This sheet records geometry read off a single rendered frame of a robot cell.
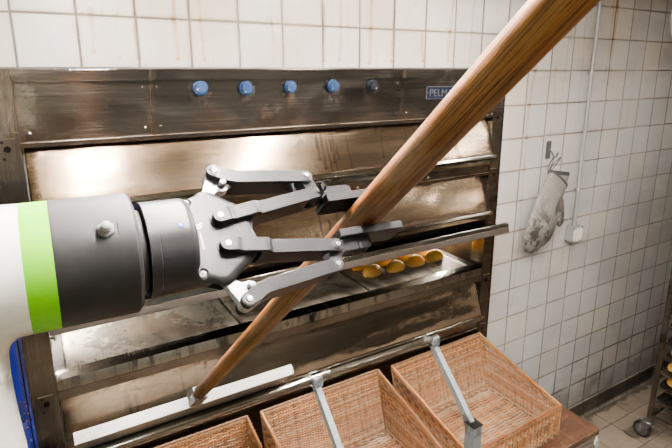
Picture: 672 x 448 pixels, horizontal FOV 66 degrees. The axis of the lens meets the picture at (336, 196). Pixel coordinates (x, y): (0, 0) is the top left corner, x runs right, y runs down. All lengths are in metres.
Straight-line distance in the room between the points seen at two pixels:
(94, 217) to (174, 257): 0.06
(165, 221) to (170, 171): 1.29
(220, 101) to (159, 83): 0.20
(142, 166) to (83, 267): 1.31
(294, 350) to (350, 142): 0.83
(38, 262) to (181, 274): 0.09
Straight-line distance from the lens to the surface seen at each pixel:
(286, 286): 0.43
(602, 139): 3.10
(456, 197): 2.34
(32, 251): 0.38
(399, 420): 2.31
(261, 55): 1.76
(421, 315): 2.41
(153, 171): 1.68
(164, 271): 0.40
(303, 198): 0.47
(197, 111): 1.70
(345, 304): 2.12
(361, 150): 1.97
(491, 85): 0.35
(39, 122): 1.64
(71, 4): 1.63
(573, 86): 2.83
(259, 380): 1.48
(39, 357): 1.82
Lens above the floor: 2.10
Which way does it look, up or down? 14 degrees down
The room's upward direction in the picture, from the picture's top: straight up
